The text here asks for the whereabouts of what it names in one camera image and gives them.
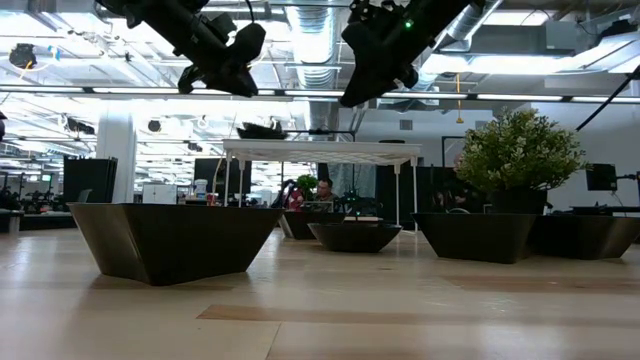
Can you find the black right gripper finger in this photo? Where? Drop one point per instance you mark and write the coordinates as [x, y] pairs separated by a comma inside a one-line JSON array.
[[362, 87]]

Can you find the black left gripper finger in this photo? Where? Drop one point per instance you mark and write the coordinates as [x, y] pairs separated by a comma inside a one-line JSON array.
[[189, 79]]

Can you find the black leaf-shaped mini plate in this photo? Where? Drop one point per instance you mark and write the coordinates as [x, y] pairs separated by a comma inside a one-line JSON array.
[[262, 132], [354, 239]]

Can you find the black square mini plate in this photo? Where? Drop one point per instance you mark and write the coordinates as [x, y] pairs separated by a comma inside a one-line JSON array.
[[475, 237], [585, 236], [170, 240], [300, 225]]

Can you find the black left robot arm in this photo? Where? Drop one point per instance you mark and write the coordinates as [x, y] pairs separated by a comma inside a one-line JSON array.
[[165, 25]]

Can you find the long linear light bar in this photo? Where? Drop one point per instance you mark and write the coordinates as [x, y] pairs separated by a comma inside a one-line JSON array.
[[300, 93]]

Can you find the yellow hanging pendant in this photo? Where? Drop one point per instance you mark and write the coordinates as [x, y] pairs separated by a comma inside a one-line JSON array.
[[458, 105]]

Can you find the black screen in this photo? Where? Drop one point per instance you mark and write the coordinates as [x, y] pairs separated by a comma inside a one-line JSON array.
[[207, 172]]

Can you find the white square column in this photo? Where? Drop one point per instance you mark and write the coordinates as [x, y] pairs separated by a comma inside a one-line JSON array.
[[116, 155]]

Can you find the person at desk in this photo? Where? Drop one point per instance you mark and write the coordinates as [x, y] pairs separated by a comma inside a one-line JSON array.
[[325, 187]]

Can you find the small plant in red pot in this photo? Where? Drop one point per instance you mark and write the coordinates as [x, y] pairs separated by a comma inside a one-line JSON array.
[[307, 181]]

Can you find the white jug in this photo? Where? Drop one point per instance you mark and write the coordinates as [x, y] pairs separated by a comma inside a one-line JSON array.
[[201, 189]]

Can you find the white cabinet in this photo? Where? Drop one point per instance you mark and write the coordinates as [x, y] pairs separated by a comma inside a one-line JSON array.
[[159, 193]]

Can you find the seated person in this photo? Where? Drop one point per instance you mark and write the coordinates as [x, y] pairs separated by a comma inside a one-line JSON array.
[[457, 162]]

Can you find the black partition panel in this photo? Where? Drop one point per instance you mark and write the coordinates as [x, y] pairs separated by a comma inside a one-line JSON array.
[[90, 180], [430, 190]]

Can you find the grey laptop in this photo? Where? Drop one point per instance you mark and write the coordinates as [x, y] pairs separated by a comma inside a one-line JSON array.
[[318, 206]]

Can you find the artificial plant in black pot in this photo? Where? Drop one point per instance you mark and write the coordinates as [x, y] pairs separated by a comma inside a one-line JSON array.
[[520, 155]]

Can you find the black monitor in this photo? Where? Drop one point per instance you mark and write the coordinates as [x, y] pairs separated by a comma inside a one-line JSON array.
[[601, 176]]

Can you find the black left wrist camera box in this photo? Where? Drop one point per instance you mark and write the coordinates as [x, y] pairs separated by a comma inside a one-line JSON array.
[[250, 42]]

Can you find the silver spiral air duct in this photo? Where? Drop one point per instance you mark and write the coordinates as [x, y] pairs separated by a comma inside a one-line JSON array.
[[480, 12], [312, 45]]

